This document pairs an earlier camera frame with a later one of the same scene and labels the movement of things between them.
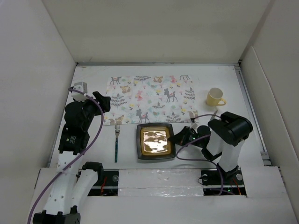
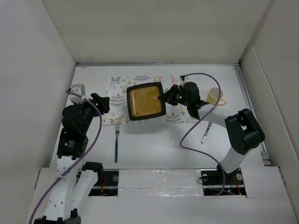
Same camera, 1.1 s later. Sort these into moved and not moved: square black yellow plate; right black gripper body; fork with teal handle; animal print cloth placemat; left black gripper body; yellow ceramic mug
Moved: square black yellow plate; right black gripper body
Not moved: left black gripper body; fork with teal handle; yellow ceramic mug; animal print cloth placemat
